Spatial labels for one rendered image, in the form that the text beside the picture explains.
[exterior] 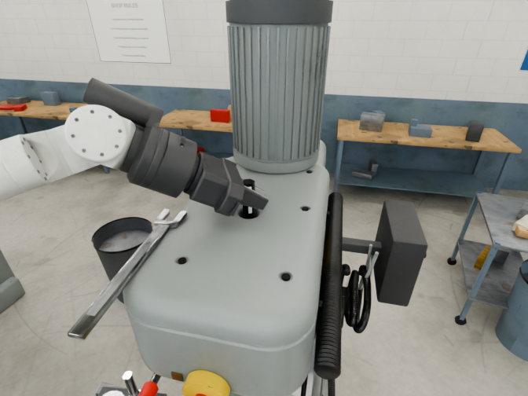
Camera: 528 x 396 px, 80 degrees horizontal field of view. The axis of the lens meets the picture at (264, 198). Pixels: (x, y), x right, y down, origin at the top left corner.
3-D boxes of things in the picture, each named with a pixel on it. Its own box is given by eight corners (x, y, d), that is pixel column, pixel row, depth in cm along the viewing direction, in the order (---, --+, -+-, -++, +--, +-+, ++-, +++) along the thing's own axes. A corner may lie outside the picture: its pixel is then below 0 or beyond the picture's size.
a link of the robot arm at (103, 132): (153, 192, 40) (50, 158, 35) (145, 186, 49) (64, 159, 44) (185, 109, 40) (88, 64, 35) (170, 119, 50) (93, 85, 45)
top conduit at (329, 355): (339, 383, 41) (342, 367, 39) (306, 376, 41) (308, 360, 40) (342, 204, 79) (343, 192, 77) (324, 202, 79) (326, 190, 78)
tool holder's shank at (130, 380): (127, 401, 92) (119, 379, 87) (133, 390, 95) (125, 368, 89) (137, 403, 92) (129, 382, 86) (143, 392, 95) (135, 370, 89)
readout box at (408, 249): (412, 309, 83) (434, 246, 72) (376, 302, 84) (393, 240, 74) (401, 258, 99) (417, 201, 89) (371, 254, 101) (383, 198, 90)
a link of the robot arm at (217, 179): (213, 194, 58) (148, 170, 52) (237, 149, 54) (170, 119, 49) (223, 235, 47) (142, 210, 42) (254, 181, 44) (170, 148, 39)
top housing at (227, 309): (306, 418, 41) (317, 339, 33) (126, 375, 46) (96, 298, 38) (324, 218, 81) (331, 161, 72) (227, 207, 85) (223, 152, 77)
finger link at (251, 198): (260, 210, 53) (227, 199, 50) (269, 195, 52) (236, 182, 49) (262, 215, 52) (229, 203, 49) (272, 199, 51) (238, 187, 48)
